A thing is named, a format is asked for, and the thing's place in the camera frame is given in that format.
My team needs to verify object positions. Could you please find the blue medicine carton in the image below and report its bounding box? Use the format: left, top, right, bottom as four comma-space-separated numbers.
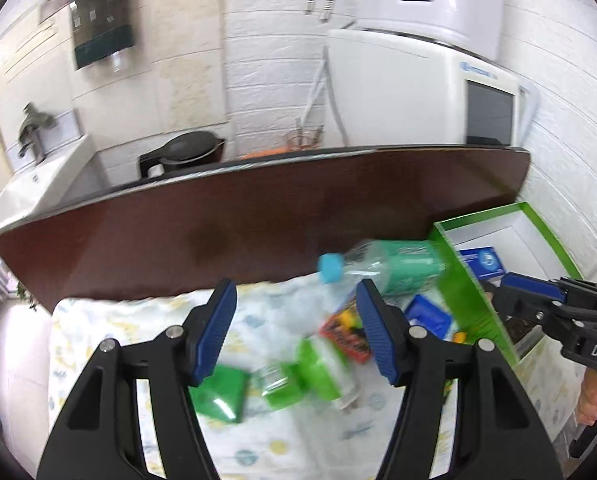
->
459, 246, 506, 281

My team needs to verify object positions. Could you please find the small green box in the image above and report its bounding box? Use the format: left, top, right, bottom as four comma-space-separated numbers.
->
189, 364, 251, 424

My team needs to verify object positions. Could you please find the blue plastic square box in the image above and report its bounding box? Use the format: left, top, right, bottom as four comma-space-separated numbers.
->
404, 294, 453, 339

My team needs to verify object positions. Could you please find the red playing card box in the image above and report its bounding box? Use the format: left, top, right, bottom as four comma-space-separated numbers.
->
319, 298, 372, 364

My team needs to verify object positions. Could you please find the dark rubber snake toy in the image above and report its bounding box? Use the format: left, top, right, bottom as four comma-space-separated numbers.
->
504, 318, 538, 344

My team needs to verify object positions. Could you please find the black electrical tape roll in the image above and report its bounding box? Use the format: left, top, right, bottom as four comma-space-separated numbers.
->
480, 281, 505, 313

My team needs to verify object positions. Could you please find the person right hand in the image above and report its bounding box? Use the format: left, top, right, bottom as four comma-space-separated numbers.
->
575, 368, 597, 426

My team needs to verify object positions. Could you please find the green open cardboard box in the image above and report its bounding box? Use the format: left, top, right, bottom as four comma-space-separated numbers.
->
429, 202, 582, 366

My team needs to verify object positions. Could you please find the marker with blue cap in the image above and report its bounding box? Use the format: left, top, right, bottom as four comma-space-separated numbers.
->
451, 330, 469, 344

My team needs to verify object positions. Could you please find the clear bottle green label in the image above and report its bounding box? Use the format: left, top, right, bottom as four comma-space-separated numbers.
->
317, 240, 445, 296

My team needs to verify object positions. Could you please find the giraffe print white cloth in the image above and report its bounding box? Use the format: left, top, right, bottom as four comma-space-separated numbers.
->
48, 274, 584, 479

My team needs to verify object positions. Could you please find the white sink cabinet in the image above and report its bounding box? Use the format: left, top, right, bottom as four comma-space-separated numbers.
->
0, 136, 108, 229

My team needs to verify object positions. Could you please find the white appliance with screen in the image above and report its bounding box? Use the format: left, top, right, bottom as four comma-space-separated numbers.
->
323, 29, 539, 148

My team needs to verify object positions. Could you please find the dark brown headboard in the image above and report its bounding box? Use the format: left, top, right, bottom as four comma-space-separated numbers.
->
0, 146, 531, 309

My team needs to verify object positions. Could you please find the black kettle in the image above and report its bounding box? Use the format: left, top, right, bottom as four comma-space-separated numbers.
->
138, 130, 226, 179

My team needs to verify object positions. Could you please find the clear cup with sticks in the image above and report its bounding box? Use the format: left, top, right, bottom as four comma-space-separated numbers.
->
284, 118, 323, 152

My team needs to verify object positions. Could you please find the grey faucet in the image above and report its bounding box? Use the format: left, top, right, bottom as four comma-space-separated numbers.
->
18, 103, 56, 165

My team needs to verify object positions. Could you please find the dark wall dispenser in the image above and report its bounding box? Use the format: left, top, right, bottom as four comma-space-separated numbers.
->
70, 0, 135, 70

